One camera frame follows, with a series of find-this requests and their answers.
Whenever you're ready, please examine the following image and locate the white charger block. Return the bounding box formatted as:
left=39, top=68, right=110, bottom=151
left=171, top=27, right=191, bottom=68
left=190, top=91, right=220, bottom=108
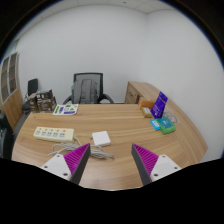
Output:
left=91, top=130, right=112, bottom=148

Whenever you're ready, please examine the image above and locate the white power strip cable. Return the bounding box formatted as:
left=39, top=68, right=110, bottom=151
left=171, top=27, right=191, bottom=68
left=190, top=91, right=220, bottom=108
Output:
left=47, top=134, right=115, bottom=161

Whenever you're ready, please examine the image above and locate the wooden glass-door cabinet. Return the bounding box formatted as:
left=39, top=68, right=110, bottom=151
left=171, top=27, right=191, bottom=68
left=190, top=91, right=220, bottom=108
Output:
left=0, top=52, right=24, bottom=131

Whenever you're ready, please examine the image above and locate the printed paper sheet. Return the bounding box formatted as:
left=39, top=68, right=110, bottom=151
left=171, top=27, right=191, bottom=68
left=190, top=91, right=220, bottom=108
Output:
left=52, top=103, right=80, bottom=117

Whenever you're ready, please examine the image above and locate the grey backpack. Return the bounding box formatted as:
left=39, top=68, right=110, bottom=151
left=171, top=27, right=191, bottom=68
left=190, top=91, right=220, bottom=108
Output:
left=70, top=78, right=100, bottom=105

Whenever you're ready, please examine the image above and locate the small dark cardboard box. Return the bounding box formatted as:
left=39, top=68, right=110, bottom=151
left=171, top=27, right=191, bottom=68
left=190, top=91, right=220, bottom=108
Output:
left=27, top=93, right=40, bottom=114

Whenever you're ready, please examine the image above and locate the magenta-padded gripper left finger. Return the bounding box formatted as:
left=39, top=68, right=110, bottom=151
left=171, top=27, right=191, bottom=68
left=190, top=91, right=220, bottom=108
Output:
left=40, top=142, right=92, bottom=185

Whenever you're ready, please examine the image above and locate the black visitor chair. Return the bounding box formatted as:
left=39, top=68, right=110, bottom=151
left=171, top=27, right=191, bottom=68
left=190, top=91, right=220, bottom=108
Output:
left=21, top=78, right=40, bottom=115

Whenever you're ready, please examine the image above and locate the orange cardboard box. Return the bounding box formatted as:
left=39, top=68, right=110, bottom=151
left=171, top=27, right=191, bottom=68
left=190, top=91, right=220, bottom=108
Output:
left=137, top=97, right=157, bottom=110

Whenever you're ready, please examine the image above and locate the purple upright card box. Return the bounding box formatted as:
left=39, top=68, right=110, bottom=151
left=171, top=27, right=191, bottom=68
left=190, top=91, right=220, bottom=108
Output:
left=150, top=91, right=169, bottom=120

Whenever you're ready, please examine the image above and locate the wooden side drawer desk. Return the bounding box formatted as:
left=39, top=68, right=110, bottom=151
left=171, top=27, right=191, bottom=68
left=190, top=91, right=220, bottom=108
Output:
left=124, top=80, right=162, bottom=105

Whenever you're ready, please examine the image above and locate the black printed carton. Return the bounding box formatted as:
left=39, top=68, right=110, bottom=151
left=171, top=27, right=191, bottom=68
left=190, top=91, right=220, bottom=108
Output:
left=35, top=88, right=55, bottom=101

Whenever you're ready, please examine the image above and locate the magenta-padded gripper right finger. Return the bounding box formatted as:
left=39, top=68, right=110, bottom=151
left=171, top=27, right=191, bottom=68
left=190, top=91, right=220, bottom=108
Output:
left=131, top=143, right=183, bottom=187

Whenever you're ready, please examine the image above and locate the small green box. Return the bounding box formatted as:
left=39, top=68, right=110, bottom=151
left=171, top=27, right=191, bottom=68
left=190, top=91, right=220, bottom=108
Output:
left=156, top=116, right=177, bottom=136

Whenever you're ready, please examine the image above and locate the small light wooden box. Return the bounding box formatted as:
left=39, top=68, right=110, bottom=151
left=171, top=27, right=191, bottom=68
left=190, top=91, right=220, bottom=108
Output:
left=140, top=106, right=155, bottom=119

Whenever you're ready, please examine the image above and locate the cream power strip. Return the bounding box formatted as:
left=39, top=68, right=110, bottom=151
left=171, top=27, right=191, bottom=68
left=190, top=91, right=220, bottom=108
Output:
left=33, top=126, right=76, bottom=144

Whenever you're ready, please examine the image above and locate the small blue box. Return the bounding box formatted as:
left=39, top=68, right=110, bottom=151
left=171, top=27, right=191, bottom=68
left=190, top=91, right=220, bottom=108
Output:
left=149, top=118, right=163, bottom=132

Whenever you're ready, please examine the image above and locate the dark sofa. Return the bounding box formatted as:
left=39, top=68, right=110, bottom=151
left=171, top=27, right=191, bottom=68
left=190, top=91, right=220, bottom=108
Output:
left=0, top=113, right=16, bottom=161

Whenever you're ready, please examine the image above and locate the black mesh office chair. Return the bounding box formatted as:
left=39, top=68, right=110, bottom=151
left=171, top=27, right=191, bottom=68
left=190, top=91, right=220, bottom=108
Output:
left=62, top=72, right=115, bottom=105

